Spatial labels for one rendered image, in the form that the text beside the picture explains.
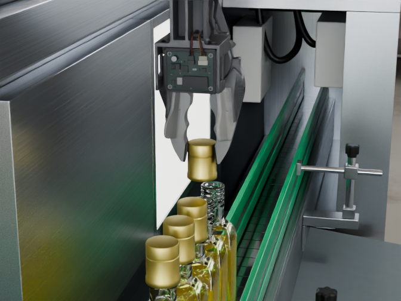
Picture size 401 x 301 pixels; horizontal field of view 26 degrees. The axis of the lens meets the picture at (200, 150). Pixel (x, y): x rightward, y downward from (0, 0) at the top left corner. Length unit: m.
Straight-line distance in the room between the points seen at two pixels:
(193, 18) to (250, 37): 1.09
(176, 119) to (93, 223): 0.16
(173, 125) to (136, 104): 0.19
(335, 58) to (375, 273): 0.50
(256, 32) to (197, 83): 1.11
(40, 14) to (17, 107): 0.11
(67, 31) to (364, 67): 1.05
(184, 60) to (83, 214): 0.22
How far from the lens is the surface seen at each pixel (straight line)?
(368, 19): 1.87
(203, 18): 0.92
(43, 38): 0.88
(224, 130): 0.97
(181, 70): 0.93
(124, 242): 1.17
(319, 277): 1.76
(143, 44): 1.20
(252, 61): 2.03
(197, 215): 0.97
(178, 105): 0.99
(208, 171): 1.01
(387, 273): 1.80
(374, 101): 1.90
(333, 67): 1.99
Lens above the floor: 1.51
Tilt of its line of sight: 18 degrees down
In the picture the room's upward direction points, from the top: straight up
